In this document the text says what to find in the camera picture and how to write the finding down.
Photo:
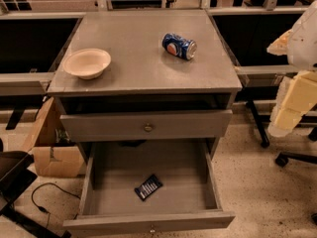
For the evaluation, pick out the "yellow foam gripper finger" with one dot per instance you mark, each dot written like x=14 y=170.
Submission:
x=297 y=99
x=279 y=46

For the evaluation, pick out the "dark blue rxbar wrapper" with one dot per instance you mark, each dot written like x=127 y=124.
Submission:
x=148 y=187

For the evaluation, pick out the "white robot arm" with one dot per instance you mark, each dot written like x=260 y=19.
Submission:
x=296 y=96

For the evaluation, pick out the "closed grey top drawer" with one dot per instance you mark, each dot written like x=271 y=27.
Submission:
x=130 y=126

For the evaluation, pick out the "brass top drawer knob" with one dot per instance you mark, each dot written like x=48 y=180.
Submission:
x=148 y=127

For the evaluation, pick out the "grey wooden drawer cabinet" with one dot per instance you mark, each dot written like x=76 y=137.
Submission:
x=143 y=76

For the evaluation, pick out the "open grey middle drawer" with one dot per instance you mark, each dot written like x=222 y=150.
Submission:
x=187 y=200

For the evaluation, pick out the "black office chair base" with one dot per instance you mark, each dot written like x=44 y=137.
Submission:
x=276 y=194

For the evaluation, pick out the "blue pepsi can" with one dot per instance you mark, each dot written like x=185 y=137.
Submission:
x=178 y=46

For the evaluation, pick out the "white paper bowl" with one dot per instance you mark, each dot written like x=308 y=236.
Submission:
x=87 y=63

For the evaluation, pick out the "brown cardboard box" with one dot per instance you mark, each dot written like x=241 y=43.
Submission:
x=55 y=156

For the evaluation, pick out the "black chair at left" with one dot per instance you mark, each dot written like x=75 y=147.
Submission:
x=15 y=178

